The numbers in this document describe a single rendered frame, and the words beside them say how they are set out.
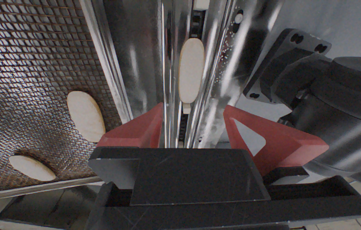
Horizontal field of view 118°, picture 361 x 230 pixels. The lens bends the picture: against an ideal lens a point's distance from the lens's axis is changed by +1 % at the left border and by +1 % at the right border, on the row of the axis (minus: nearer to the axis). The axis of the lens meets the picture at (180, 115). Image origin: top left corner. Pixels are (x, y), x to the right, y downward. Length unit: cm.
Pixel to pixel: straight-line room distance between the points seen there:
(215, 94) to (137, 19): 16
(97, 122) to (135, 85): 9
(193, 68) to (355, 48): 29
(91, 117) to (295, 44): 32
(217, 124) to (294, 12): 20
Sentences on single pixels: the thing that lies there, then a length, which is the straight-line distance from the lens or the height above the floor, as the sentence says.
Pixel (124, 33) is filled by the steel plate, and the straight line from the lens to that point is 22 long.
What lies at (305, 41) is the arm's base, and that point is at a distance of 27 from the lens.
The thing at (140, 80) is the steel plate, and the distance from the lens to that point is 23.
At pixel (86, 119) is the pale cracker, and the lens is 20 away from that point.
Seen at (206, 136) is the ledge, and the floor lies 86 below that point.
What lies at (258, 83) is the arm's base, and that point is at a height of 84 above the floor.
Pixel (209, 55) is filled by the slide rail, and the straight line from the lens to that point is 19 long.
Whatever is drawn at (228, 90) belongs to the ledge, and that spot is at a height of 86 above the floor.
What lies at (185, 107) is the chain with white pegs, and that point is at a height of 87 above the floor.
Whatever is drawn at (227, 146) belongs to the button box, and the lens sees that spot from 38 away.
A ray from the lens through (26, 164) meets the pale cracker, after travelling 34.
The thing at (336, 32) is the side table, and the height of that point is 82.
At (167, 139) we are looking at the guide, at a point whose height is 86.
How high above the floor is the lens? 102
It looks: 49 degrees down
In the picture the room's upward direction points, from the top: 177 degrees clockwise
